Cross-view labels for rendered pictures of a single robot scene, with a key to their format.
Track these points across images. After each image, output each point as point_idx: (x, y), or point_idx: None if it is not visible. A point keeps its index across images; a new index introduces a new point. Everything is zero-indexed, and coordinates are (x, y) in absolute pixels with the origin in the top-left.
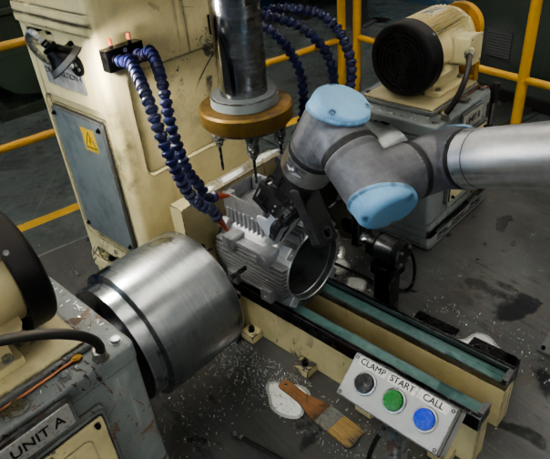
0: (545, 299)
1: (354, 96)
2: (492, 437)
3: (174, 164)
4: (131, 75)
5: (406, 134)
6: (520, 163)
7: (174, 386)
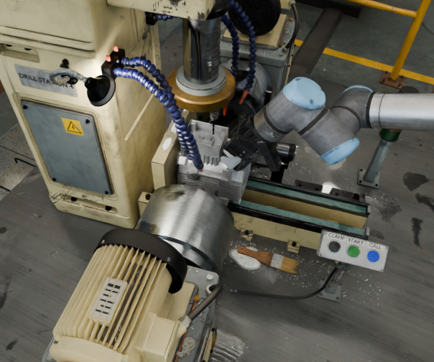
0: None
1: (313, 85)
2: None
3: (196, 148)
4: (151, 90)
5: (261, 64)
6: (425, 121)
7: None
